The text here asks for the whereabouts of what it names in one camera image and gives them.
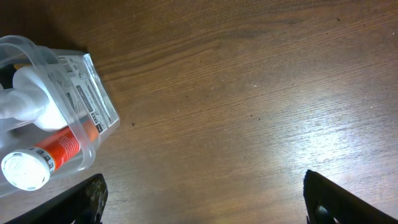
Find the clear plastic container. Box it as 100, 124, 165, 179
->
1, 35, 120, 197

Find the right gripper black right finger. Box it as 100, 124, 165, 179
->
303, 170, 397, 224

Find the orange tube white cap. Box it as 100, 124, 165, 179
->
1, 119, 102, 197

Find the white spray bottle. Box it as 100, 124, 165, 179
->
1, 64, 67, 131

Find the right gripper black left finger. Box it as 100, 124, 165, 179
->
6, 174, 108, 224

